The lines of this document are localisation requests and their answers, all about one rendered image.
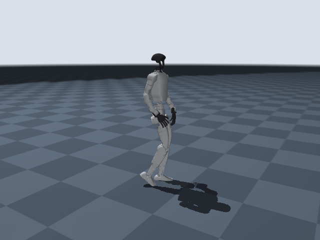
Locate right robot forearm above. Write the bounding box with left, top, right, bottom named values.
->
left=143, top=93, right=159, bottom=116

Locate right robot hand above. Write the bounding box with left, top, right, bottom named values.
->
left=152, top=110, right=169, bottom=128

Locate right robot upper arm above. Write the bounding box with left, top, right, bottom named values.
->
left=143, top=73, right=158, bottom=99

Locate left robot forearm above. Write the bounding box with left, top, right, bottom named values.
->
left=165, top=95, right=177, bottom=112

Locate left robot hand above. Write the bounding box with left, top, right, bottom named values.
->
left=170, top=107, right=177, bottom=126

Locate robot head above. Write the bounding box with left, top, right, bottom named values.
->
left=151, top=53, right=166, bottom=73

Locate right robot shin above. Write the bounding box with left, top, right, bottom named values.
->
left=147, top=146, right=168, bottom=178

